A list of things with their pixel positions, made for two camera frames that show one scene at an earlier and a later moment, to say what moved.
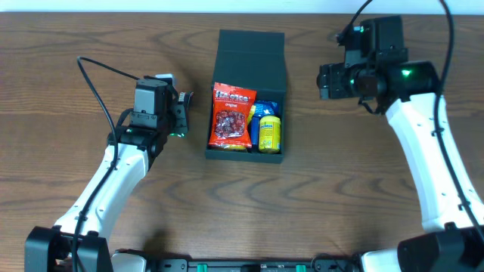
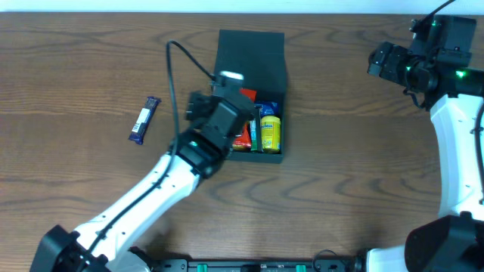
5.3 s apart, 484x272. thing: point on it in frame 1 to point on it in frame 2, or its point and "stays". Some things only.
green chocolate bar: [185, 98] to [253, 128]
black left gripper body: [181, 114] to [246, 109]
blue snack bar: [262, 108] stays
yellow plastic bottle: [269, 134] stays
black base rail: [321, 264] stays
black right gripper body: [325, 81] to [380, 60]
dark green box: [255, 60] stays
